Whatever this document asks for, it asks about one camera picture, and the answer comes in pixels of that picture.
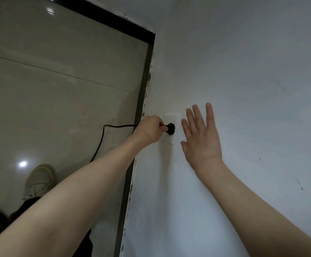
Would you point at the person's right hand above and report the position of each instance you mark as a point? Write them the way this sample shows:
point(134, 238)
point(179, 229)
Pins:
point(201, 141)

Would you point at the person's left hand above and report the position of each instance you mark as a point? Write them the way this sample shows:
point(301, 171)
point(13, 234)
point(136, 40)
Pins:
point(150, 128)

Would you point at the person's left forearm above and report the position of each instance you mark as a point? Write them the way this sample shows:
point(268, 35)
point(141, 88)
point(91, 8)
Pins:
point(53, 211)

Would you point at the person's right forearm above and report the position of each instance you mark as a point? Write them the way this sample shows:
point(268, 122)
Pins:
point(262, 211)

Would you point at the black baseboard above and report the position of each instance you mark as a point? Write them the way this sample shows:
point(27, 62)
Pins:
point(134, 131)

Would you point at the black trousers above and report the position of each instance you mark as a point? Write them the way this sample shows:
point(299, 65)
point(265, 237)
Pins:
point(51, 224)

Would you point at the white wall socket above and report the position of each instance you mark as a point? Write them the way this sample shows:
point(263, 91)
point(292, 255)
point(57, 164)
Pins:
point(170, 127)

